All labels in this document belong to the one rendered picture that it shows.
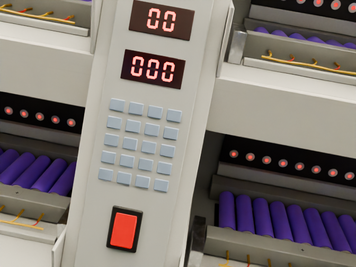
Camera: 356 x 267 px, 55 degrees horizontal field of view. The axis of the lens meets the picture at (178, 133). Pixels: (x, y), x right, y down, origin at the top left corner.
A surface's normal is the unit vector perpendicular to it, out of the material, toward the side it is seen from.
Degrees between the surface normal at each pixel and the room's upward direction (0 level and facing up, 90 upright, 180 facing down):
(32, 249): 21
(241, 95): 111
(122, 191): 90
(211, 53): 90
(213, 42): 90
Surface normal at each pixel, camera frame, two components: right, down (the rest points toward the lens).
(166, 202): -0.05, 0.09
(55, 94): -0.11, 0.43
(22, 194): 0.15, -0.88
